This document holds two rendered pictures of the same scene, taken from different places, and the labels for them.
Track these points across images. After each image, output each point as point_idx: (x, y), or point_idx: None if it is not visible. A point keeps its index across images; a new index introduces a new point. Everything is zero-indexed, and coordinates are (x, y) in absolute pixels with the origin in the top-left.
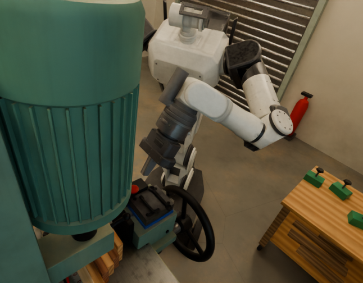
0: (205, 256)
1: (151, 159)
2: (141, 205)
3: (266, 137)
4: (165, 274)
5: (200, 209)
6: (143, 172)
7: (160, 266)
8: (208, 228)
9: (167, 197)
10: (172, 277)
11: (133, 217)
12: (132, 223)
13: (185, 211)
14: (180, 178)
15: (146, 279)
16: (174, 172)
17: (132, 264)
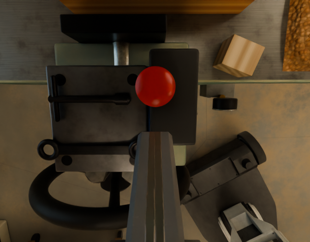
0: (51, 165)
1: (127, 239)
2: (101, 84)
3: None
4: (5, 69)
5: (54, 220)
6: (146, 139)
7: (21, 70)
8: (31, 201)
9: (83, 169)
10: None
11: (113, 64)
12: (61, 25)
13: (110, 191)
14: (232, 229)
15: (14, 33)
16: (247, 229)
17: (54, 27)
